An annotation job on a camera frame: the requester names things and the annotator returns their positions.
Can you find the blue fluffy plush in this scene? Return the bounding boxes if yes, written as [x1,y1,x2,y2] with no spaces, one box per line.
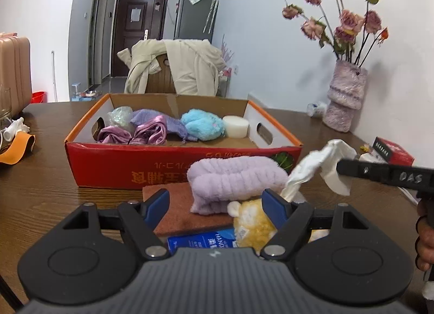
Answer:
[180,109,225,141]

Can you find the small red box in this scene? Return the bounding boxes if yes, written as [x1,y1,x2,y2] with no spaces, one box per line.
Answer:
[373,137,415,166]

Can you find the purple satin scrunchie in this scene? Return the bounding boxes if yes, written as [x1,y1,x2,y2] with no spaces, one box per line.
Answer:
[130,115,168,145]
[97,126,132,144]

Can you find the clear plastic wrap ball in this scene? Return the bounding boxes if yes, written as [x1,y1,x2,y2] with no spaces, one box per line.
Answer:
[108,106,133,129]

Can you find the small white floor stand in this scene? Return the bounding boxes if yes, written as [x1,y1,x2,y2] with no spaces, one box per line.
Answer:
[69,83,102,102]

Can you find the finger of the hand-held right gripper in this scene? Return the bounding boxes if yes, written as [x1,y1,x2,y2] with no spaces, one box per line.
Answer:
[337,159,390,185]

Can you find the white folded umbrella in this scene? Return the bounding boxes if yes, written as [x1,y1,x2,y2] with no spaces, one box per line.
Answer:
[203,0,220,34]

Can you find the beige coat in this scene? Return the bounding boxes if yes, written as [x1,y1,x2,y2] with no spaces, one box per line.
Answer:
[117,39,227,97]

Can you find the pink suitcase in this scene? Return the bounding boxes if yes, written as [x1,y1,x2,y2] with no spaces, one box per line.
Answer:
[0,32,33,111]

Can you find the grey fridge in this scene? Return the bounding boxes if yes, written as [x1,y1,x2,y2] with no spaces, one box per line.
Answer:
[174,0,220,44]

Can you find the dried pink roses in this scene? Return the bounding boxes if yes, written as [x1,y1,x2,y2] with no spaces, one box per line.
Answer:
[281,0,390,65]

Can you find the white plug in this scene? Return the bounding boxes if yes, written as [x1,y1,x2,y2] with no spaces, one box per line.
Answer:
[4,117,30,141]

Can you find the brown scouring pad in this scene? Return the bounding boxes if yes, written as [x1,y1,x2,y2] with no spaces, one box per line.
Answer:
[142,182,234,236]

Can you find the orange strap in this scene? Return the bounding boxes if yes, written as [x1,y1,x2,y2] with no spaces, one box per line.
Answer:
[0,131,36,165]

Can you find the white pole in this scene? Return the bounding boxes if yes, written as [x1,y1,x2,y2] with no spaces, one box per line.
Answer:
[51,50,57,102]

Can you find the pink fuzzy vase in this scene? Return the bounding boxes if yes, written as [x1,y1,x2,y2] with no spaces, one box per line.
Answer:
[322,59,368,133]

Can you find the dark brown door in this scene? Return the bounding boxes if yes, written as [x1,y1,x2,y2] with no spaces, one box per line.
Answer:
[111,0,170,79]

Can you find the white round sponge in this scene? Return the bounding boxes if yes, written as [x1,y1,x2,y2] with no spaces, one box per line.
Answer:
[222,115,250,138]

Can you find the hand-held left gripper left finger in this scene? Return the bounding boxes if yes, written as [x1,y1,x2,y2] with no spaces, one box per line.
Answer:
[61,188,170,261]

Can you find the person's right hand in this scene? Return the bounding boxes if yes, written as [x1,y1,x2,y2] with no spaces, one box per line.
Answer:
[415,198,434,282]

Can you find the red cardboard box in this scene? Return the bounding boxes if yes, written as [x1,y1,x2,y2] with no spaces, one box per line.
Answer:
[64,93,303,190]

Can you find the yellow plush toy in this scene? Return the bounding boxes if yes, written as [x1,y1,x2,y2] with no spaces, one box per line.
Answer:
[226,199,331,249]

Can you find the pink feather decoration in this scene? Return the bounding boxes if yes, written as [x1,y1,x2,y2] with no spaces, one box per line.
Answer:
[220,34,234,70]

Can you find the purple knit pouch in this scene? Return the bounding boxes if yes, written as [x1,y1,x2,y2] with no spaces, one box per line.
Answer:
[130,109,198,141]

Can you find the white cloth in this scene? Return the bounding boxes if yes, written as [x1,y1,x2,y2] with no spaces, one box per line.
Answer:
[280,139,357,202]

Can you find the clear glass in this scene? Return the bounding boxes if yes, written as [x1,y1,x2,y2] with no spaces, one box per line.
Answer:
[0,85,13,128]

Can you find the white charger adapter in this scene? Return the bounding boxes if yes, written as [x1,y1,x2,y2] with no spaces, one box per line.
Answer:
[359,153,387,164]

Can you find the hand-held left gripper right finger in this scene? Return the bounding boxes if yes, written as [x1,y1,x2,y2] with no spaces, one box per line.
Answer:
[259,188,371,262]

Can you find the small white box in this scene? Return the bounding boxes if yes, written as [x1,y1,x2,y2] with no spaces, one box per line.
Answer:
[307,101,328,118]

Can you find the wooden chair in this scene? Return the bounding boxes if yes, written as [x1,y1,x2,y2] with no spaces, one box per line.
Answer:
[145,53,177,94]

